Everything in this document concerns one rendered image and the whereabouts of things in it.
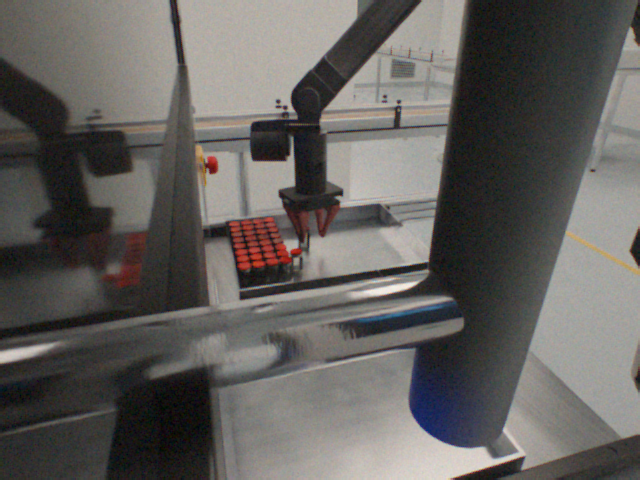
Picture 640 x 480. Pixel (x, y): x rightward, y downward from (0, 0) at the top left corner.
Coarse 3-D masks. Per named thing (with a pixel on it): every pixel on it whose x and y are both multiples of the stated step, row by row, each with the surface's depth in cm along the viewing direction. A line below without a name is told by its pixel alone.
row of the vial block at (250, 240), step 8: (248, 224) 80; (248, 232) 77; (248, 240) 74; (256, 240) 75; (248, 248) 72; (256, 248) 71; (248, 256) 73; (256, 256) 69; (256, 264) 67; (264, 264) 67; (256, 272) 67; (264, 272) 67; (256, 280) 67; (264, 280) 68
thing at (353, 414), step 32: (256, 384) 50; (288, 384) 50; (320, 384) 51; (352, 384) 50; (384, 384) 50; (256, 416) 46; (288, 416) 46; (320, 416) 46; (352, 416) 46; (384, 416) 46; (256, 448) 43; (288, 448) 43; (320, 448) 43; (352, 448) 43; (384, 448) 43; (416, 448) 43; (448, 448) 43; (480, 448) 43; (512, 448) 40
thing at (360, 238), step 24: (264, 216) 86; (288, 216) 87; (312, 216) 89; (336, 216) 91; (360, 216) 92; (384, 216) 90; (288, 240) 83; (312, 240) 83; (336, 240) 83; (360, 240) 83; (384, 240) 83; (408, 240) 81; (312, 264) 75; (336, 264) 75; (360, 264) 75; (384, 264) 75; (408, 264) 69; (264, 288) 63; (288, 288) 64; (312, 288) 66
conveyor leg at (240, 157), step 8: (232, 152) 156; (240, 152) 158; (240, 160) 161; (240, 168) 162; (240, 176) 164; (240, 184) 165; (248, 184) 167; (240, 192) 167; (248, 192) 168; (240, 200) 169; (248, 200) 170; (240, 208) 171; (248, 208) 171; (240, 216) 173; (248, 216) 172
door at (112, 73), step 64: (0, 0) 3; (64, 0) 5; (128, 0) 11; (0, 64) 3; (64, 64) 5; (128, 64) 9; (0, 128) 3; (64, 128) 4; (128, 128) 8; (0, 192) 3; (64, 192) 4; (128, 192) 7; (0, 256) 3; (64, 256) 4; (128, 256) 7; (0, 320) 3; (64, 320) 4; (128, 320) 6; (0, 384) 2; (64, 384) 3; (128, 384) 5; (0, 448) 2; (64, 448) 3; (128, 448) 5
